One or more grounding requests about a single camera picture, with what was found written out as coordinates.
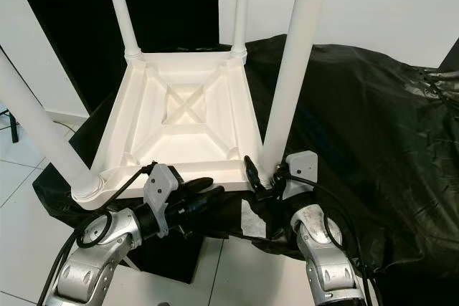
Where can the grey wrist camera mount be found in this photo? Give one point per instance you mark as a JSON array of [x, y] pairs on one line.
[[300, 170], [159, 190]]

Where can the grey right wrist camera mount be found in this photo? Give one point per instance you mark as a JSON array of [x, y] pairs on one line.
[[300, 170]]

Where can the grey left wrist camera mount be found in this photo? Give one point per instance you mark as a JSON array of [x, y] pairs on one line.
[[159, 190]]

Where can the black tripod stand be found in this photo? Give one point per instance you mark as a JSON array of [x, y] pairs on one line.
[[14, 134]]

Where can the black door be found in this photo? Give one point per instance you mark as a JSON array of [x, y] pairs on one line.
[[172, 19]]

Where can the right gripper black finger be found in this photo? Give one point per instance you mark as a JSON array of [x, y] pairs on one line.
[[252, 172]]

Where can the black slanted bar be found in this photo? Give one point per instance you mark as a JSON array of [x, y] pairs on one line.
[[446, 59]]

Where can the black plastic table cover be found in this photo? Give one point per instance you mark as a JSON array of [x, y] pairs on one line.
[[380, 141]]

